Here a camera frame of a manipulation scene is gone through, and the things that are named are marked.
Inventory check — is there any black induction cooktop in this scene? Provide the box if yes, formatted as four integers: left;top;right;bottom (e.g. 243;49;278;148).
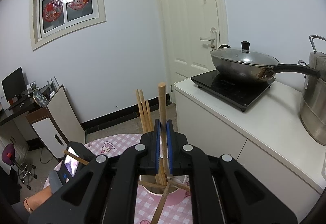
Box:
191;70;276;112

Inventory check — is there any round desk clock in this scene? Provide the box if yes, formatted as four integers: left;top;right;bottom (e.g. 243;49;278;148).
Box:
32;89;48;108

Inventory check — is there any white kitchen counter cabinet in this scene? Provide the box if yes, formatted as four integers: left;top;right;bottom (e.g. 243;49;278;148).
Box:
174;79;325;220

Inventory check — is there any purple office stool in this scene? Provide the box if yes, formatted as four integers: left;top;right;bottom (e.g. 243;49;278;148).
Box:
2;143;37;190

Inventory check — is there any pink paper cup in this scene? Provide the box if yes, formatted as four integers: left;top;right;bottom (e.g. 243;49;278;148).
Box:
138;174;192;206

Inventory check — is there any stainless steel steamer pot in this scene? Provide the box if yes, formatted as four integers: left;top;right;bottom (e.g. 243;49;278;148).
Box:
298;35;326;146

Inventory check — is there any silver door handle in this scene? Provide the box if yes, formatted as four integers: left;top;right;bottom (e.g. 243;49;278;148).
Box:
199;28;217;49

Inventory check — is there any steel wok with lid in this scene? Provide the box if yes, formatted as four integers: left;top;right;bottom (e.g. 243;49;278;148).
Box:
210;41;320;82

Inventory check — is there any person's left hand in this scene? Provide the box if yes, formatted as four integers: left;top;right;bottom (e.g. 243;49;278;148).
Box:
23;186;53;214

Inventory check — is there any smartphone on gripper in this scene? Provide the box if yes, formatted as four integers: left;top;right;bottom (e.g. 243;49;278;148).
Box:
64;146;79;177

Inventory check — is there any pink checkered tablecloth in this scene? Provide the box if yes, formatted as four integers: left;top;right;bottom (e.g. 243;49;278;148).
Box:
43;133;194;224

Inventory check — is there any window with red decals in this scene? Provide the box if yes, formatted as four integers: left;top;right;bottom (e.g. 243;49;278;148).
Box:
29;0;106;51

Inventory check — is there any cream panel door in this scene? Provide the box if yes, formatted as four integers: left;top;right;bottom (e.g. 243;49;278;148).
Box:
158;0;228;102

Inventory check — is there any wooden side cabinet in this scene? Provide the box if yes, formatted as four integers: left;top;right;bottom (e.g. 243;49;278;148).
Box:
26;85;86;161

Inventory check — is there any black computer monitor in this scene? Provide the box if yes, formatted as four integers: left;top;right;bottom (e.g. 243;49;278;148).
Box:
2;67;26;101

